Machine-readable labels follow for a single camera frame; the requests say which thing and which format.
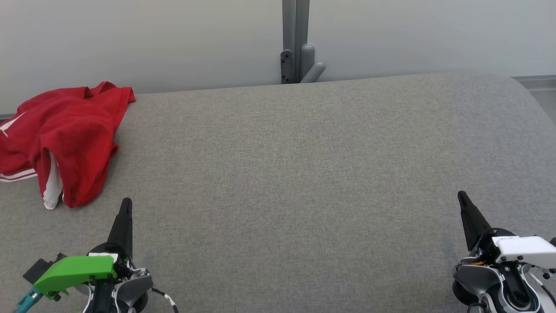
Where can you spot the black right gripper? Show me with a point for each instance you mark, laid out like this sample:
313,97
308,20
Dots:
486,243

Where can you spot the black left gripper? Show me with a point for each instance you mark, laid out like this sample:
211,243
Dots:
124,261

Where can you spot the red jersey white trim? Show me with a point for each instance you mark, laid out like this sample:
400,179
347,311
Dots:
65,108

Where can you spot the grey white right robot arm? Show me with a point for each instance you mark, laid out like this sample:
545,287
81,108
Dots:
491,282

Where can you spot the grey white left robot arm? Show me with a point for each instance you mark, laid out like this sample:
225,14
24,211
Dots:
130,291

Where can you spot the green camera mount cover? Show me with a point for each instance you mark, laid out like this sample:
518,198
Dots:
74,271

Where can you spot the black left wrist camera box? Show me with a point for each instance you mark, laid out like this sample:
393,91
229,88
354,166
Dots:
41,269

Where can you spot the grey wall skirting strip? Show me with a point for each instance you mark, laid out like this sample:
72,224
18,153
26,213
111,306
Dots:
536,82

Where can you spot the grey metal post with hook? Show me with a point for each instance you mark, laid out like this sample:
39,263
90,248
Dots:
295,43

